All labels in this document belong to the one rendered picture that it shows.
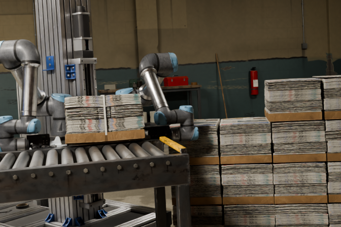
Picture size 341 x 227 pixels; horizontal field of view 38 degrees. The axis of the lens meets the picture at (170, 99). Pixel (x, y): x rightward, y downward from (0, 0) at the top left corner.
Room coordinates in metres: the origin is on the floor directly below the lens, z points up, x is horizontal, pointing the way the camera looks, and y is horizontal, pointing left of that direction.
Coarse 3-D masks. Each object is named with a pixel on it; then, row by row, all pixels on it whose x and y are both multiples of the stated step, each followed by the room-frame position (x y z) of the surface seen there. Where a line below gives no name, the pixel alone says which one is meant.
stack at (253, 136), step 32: (224, 128) 2.74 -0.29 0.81; (256, 128) 2.71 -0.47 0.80; (288, 128) 2.68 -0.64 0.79; (320, 128) 2.66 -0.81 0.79; (192, 192) 2.76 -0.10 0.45; (224, 192) 2.73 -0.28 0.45; (256, 192) 2.71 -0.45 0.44; (288, 192) 2.68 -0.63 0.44; (320, 192) 2.66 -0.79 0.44; (192, 224) 2.77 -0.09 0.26; (224, 224) 2.74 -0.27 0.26; (256, 224) 2.71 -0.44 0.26; (288, 224) 2.69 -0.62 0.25; (320, 224) 2.66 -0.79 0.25
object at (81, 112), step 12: (84, 96) 2.36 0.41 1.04; (96, 96) 2.37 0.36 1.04; (72, 108) 2.34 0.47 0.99; (84, 108) 2.35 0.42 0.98; (96, 108) 2.37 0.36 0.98; (72, 120) 2.33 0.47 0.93; (84, 120) 2.35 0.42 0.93; (96, 120) 2.36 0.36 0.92; (72, 132) 2.32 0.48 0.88; (84, 132) 2.34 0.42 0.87; (96, 132) 2.35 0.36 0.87; (72, 144) 2.42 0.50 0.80; (84, 144) 2.55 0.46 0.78
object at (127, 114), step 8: (112, 96) 2.39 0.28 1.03; (120, 96) 2.40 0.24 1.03; (128, 96) 2.41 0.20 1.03; (136, 96) 2.43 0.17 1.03; (112, 104) 2.38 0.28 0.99; (120, 104) 2.39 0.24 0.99; (128, 104) 2.41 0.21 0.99; (136, 104) 2.41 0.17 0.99; (112, 112) 2.38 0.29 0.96; (120, 112) 2.39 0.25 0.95; (128, 112) 2.39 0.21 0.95; (136, 112) 2.40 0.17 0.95; (112, 120) 2.38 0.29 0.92; (120, 120) 2.40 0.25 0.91; (128, 120) 2.39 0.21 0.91; (136, 120) 2.40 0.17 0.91; (112, 128) 2.37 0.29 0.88; (120, 128) 2.38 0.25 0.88; (128, 128) 2.39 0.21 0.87; (136, 128) 2.39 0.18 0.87
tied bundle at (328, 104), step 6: (318, 78) 2.86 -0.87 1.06; (324, 78) 2.71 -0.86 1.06; (330, 78) 2.67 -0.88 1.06; (336, 78) 2.64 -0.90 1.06; (324, 84) 2.66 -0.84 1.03; (330, 84) 2.64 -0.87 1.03; (336, 84) 2.64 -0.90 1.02; (324, 90) 2.66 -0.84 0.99; (330, 90) 2.65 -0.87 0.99; (336, 90) 2.65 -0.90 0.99; (324, 96) 2.66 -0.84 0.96; (330, 96) 2.65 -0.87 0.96; (336, 96) 2.65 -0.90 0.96; (324, 102) 2.65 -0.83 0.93; (330, 102) 2.64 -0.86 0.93; (336, 102) 2.64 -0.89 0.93; (324, 108) 2.65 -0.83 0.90; (330, 108) 2.65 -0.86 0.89; (336, 108) 2.64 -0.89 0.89
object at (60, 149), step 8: (96, 144) 2.40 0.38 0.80; (104, 144) 2.39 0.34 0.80; (112, 144) 2.39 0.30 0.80; (128, 144) 2.41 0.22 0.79; (160, 144) 2.45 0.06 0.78; (0, 152) 2.32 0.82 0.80; (8, 152) 2.30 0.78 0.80; (16, 152) 2.30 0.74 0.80; (32, 152) 2.31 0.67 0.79; (72, 152) 2.35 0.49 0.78; (88, 152) 2.37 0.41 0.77
